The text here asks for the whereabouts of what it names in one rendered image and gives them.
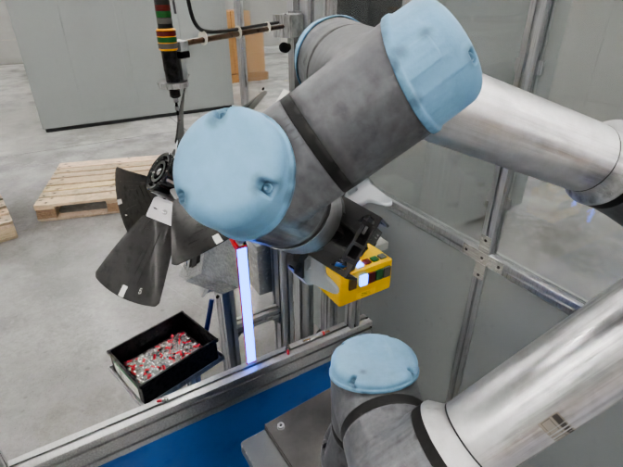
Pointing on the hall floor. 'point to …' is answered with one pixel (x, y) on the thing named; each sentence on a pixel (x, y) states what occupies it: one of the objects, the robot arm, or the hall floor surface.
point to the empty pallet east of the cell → (86, 186)
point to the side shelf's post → (330, 312)
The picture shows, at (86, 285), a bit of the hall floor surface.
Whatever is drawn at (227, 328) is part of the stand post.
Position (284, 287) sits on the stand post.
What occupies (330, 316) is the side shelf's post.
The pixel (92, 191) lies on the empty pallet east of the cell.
